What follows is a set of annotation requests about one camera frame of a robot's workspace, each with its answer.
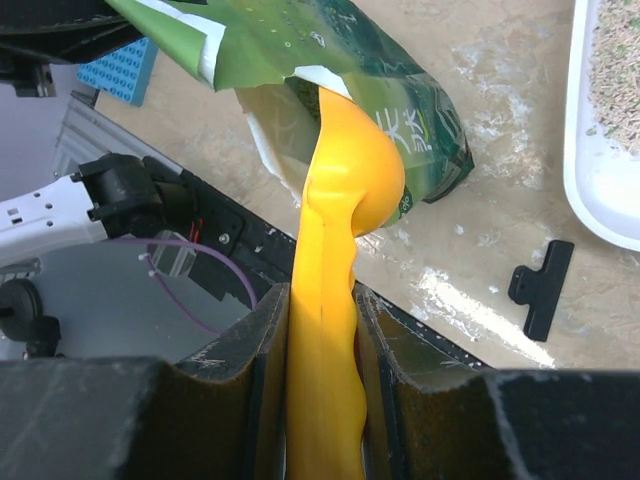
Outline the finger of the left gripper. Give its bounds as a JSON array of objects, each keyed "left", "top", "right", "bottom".
[{"left": 1, "top": 0, "right": 143, "bottom": 64}]

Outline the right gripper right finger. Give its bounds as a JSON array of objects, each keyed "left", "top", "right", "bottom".
[{"left": 354, "top": 286, "right": 639, "bottom": 479}]

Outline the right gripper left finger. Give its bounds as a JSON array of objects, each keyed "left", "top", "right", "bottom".
[{"left": 1, "top": 284, "right": 289, "bottom": 479}]

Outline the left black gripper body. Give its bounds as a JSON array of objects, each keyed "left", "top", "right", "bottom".
[{"left": 0, "top": 54, "right": 56, "bottom": 98}]

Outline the black bag clip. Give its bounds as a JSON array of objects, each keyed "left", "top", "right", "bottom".
[{"left": 508, "top": 240, "right": 575, "bottom": 342}]

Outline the green litter bag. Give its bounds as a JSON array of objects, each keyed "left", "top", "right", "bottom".
[{"left": 114, "top": 1, "right": 474, "bottom": 217}]

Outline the yellow plastic scoop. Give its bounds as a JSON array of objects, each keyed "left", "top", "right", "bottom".
[{"left": 285, "top": 88, "right": 405, "bottom": 479}]

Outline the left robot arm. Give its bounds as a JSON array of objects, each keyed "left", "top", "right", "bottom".
[{"left": 1, "top": 1, "right": 165, "bottom": 266}]

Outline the white litter box tray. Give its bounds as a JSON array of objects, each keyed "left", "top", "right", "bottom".
[{"left": 563, "top": 0, "right": 639, "bottom": 251}]

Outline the cat litter pile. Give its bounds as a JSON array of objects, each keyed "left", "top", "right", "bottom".
[{"left": 589, "top": 0, "right": 639, "bottom": 155}]

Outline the blue perforated block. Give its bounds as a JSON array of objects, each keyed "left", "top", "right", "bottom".
[{"left": 76, "top": 37, "right": 158, "bottom": 107}]

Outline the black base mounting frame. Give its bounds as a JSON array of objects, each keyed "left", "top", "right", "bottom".
[{"left": 143, "top": 156, "right": 487, "bottom": 370}]

